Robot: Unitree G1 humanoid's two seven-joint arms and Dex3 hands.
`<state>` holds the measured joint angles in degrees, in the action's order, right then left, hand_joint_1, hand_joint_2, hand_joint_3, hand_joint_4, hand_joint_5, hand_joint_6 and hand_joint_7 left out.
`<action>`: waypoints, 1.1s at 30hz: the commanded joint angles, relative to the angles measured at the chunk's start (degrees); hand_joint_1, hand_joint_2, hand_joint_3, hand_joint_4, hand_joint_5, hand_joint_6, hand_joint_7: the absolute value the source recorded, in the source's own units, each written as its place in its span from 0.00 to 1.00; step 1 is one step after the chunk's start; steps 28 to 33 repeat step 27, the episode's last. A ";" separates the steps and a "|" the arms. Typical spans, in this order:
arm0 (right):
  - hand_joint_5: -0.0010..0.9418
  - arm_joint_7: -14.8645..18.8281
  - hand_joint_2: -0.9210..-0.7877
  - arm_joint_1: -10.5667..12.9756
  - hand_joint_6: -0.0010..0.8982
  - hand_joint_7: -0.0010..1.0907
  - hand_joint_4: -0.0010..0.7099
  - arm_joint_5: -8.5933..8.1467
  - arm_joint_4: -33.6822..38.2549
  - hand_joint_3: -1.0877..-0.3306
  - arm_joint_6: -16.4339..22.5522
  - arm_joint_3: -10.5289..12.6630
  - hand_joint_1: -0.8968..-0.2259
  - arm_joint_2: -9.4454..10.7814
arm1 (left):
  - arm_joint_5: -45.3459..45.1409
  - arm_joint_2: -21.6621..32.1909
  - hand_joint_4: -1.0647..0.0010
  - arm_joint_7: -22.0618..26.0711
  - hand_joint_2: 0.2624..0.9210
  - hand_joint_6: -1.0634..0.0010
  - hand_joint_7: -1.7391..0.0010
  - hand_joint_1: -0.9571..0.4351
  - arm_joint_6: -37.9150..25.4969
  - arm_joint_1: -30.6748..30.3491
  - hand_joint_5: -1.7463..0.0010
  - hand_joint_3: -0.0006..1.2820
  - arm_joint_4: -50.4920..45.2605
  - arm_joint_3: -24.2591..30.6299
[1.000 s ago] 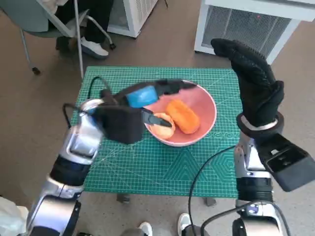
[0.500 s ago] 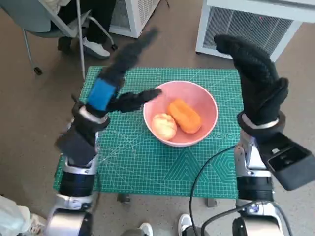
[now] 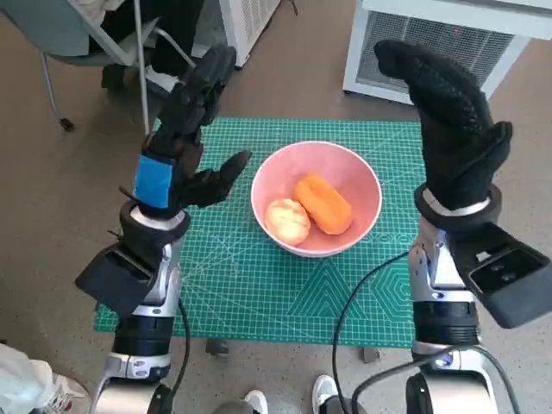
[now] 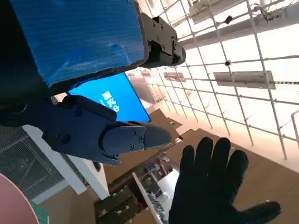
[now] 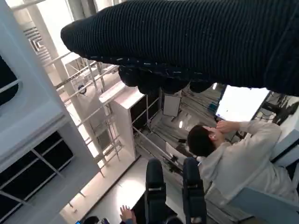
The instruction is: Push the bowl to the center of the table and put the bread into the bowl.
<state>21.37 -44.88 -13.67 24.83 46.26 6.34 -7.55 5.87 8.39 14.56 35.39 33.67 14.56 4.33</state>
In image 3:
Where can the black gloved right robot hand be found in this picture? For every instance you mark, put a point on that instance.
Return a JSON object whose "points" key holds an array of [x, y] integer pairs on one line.
{"points": [[457, 138]]}

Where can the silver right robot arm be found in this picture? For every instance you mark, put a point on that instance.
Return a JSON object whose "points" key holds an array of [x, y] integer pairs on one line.
{"points": [[444, 319]]}

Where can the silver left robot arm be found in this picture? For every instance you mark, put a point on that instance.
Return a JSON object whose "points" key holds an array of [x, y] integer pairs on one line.
{"points": [[142, 336]]}

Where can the orange long toy bread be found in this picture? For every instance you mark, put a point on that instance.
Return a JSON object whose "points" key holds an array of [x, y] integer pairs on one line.
{"points": [[323, 202]]}

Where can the pale round toy bread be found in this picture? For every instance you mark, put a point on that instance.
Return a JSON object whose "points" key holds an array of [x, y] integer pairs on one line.
{"points": [[286, 222]]}

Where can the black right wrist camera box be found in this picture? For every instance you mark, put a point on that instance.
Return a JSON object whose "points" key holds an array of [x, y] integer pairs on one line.
{"points": [[509, 276]]}

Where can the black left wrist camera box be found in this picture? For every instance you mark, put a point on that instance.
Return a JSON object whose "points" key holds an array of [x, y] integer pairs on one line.
{"points": [[112, 280]]}

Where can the small white grille cabinet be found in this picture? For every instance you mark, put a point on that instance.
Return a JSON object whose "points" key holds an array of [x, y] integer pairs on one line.
{"points": [[250, 26]]}

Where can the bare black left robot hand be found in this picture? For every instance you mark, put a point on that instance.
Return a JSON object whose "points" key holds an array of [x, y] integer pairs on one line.
{"points": [[185, 142]]}

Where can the grey-green chair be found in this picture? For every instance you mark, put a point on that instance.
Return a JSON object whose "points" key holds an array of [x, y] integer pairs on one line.
{"points": [[43, 30]]}

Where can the white shoe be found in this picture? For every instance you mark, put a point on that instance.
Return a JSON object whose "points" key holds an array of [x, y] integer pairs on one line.
{"points": [[256, 403], [325, 392]]}

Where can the pink bowl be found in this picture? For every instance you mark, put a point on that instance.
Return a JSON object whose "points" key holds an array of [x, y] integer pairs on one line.
{"points": [[336, 164]]}

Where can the black table bracket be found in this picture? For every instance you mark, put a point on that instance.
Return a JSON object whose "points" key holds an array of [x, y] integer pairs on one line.
{"points": [[370, 354], [217, 347]]}

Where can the green cutting mat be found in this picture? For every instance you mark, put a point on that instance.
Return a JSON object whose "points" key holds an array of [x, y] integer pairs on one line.
{"points": [[241, 284]]}

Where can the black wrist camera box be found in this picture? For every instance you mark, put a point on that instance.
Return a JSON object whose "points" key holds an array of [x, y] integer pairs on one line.
{"points": [[509, 276], [112, 280]]}

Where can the seated person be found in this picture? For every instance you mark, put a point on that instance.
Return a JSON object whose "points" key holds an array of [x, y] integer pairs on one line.
{"points": [[172, 39]]}

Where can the large white grille cabinet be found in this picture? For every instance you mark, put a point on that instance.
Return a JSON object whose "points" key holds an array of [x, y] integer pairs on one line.
{"points": [[431, 43]]}

